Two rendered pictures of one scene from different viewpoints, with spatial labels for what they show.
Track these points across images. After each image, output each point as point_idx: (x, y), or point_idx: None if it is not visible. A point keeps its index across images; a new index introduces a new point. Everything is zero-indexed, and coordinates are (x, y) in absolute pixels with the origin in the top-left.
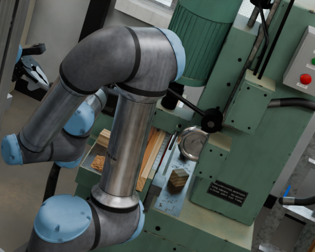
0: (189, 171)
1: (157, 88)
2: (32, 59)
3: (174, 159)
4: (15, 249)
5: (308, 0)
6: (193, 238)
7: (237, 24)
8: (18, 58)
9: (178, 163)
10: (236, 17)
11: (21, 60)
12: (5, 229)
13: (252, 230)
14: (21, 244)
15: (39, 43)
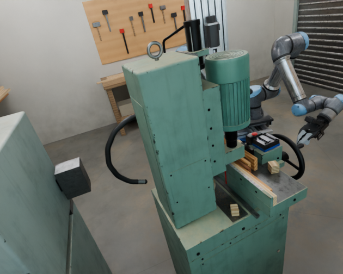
0: (215, 200)
1: None
2: (314, 129)
3: (231, 200)
4: (304, 263)
5: (163, 56)
6: None
7: (202, 80)
8: (296, 112)
9: (226, 200)
10: (212, 82)
11: (308, 123)
12: (325, 267)
13: (157, 199)
14: (307, 268)
15: (313, 117)
